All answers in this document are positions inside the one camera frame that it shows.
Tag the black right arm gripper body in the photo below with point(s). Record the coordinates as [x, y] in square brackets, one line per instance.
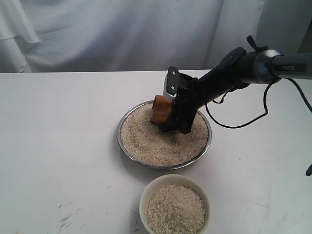
[186, 104]

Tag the white bowl of rice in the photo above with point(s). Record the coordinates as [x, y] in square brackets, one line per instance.
[174, 204]

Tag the round metal tray of rice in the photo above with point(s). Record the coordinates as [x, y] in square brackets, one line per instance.
[143, 143]

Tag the white backdrop cloth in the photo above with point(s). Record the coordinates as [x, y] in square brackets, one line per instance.
[137, 35]

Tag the brown wooden cup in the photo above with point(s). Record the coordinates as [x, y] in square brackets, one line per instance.
[162, 109]

